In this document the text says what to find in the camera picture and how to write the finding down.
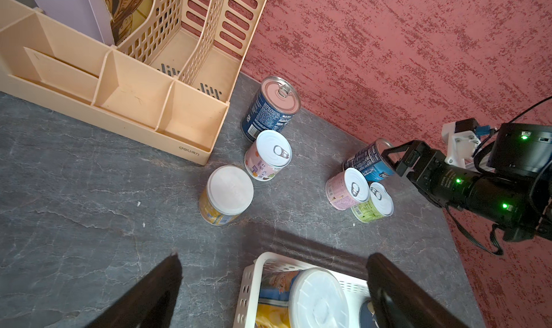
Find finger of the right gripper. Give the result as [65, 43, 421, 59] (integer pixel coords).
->
[382, 140, 431, 176]

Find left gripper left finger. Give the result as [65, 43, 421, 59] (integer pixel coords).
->
[87, 253, 183, 327]

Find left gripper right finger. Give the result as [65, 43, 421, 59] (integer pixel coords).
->
[367, 253, 467, 327]

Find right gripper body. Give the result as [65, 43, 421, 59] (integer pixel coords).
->
[407, 149, 530, 230]

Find dark can brown lid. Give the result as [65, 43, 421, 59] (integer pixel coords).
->
[359, 299, 379, 328]

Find white plastic basket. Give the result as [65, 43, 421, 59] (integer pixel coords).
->
[233, 252, 370, 327]

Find blue can pink lid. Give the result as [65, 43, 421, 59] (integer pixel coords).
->
[342, 138, 395, 183]
[241, 76, 301, 142]

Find tall yellow blue can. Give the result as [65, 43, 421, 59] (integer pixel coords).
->
[255, 268, 349, 327]

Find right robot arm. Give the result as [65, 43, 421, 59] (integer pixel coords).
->
[382, 122, 551, 243]

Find small green can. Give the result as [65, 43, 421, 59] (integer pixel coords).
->
[351, 182, 394, 223]

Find yellow can white lid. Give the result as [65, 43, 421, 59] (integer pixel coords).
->
[198, 165, 254, 226]

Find small pink white can left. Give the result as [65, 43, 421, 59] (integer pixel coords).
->
[244, 130, 293, 181]

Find beige desk file organizer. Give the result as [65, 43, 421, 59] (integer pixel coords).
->
[1, 0, 267, 165]

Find yellow patterned book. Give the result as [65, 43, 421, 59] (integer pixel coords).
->
[104, 0, 153, 45]

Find lilac folder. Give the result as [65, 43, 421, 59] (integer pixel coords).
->
[34, 0, 102, 41]

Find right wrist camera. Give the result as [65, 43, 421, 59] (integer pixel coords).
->
[441, 118, 497, 171]

